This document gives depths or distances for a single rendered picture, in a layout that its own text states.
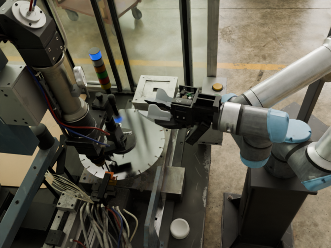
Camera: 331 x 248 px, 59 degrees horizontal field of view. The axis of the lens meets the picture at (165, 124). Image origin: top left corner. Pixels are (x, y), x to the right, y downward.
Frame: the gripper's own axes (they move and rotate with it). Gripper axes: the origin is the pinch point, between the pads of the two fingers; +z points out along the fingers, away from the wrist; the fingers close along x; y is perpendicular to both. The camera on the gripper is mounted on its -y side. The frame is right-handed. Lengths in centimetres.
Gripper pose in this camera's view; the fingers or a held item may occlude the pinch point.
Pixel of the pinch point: (146, 108)
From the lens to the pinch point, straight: 79.8
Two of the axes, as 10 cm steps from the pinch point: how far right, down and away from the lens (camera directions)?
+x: -3.3, 7.4, -5.9
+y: -1.0, -6.5, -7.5
